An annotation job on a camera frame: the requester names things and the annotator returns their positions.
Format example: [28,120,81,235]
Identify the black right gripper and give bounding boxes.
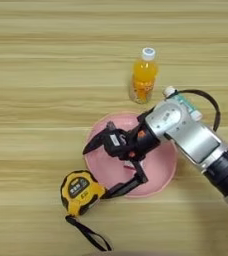
[82,113,162,200]

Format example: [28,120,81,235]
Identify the yellow tape measure black strap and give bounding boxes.
[59,169,113,252]

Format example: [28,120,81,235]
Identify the orange juice bottle white cap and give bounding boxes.
[128,47,159,105]

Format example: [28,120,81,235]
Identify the black box with white label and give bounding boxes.
[102,129,129,158]

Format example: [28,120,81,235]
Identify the pink round plate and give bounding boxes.
[83,111,178,199]

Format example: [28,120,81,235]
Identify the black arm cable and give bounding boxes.
[177,89,222,133]

